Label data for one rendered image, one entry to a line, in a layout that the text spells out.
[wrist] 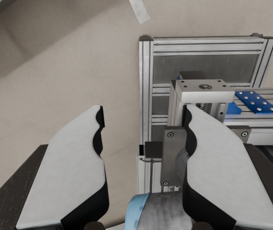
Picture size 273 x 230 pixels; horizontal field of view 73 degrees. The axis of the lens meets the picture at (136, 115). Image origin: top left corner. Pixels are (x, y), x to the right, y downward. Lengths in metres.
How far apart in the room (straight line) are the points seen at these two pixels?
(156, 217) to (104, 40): 1.26
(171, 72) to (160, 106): 0.27
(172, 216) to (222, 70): 1.13
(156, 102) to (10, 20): 1.17
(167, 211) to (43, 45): 1.44
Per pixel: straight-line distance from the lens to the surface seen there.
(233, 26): 1.58
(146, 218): 0.41
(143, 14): 0.57
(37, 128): 2.00
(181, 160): 0.52
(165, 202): 0.42
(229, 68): 1.41
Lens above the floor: 1.43
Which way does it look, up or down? 59 degrees down
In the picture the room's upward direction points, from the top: 179 degrees counter-clockwise
